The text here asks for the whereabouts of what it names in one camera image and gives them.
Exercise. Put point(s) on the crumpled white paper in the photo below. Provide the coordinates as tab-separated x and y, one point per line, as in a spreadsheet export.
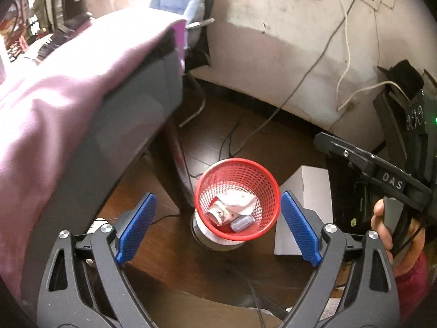
235	200

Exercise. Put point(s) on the white cardboard box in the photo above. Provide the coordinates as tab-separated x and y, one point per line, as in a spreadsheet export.
315	188

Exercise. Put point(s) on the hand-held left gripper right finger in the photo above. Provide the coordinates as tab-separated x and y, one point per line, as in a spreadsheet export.
300	225

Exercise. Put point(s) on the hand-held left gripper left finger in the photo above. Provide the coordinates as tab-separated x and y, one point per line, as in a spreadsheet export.
136	225

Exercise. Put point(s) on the cluttered shelf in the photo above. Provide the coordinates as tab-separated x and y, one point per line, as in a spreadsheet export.
41	13

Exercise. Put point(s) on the blue seat cushion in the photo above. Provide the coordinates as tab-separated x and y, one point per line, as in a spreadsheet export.
177	0

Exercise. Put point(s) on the metal pot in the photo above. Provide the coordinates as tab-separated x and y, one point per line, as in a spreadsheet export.
213	241

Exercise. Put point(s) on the grey round table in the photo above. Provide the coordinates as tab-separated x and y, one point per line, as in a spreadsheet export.
136	106

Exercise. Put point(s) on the person's right forearm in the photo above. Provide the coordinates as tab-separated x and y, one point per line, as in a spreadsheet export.
414	290

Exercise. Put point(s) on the purple tablecloth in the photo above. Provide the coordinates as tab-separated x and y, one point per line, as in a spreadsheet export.
68	85

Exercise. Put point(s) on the magenta plastic bag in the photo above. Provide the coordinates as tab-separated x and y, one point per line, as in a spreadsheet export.
180	41

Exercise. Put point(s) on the person's right hand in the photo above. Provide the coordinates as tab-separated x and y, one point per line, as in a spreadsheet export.
411	256

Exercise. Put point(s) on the red mesh waste basket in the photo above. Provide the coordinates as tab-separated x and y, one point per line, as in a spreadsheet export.
211	184

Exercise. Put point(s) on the small white plastic bottle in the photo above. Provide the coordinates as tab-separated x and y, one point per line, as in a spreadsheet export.
241	223

